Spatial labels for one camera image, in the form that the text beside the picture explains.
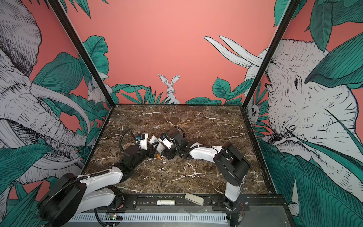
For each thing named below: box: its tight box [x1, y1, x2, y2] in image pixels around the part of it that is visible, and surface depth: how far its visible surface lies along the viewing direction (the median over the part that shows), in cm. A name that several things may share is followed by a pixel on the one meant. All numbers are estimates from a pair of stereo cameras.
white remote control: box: [148, 135, 166, 154], surface depth 85 cm
